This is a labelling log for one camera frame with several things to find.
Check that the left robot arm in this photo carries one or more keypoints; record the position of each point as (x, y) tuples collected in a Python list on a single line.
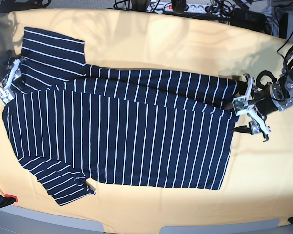
[(266, 77)]

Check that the grey pad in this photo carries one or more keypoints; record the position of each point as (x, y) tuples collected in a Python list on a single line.
[(222, 229), (14, 224)]

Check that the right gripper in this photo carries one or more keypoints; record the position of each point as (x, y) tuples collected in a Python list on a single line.
[(18, 83)]

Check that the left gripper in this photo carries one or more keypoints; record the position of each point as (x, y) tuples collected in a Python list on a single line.
[(269, 98)]

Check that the white power strip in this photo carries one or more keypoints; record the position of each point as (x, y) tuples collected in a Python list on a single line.
[(166, 7)]

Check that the yellow table cloth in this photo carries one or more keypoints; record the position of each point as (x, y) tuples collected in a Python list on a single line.
[(258, 183)]

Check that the navy white striped T-shirt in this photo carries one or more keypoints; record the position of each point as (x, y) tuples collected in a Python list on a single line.
[(76, 121)]

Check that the black round object top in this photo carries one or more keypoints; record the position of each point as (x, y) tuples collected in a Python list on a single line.
[(178, 6)]

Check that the grey pad bottom left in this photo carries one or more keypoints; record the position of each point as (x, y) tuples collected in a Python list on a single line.
[(14, 224)]

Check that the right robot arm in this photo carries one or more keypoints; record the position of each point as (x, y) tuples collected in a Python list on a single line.
[(10, 74)]

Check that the grey pad bottom right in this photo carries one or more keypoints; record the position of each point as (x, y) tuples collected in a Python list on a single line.
[(222, 229)]

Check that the black power adapter box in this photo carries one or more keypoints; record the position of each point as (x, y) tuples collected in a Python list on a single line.
[(247, 17)]

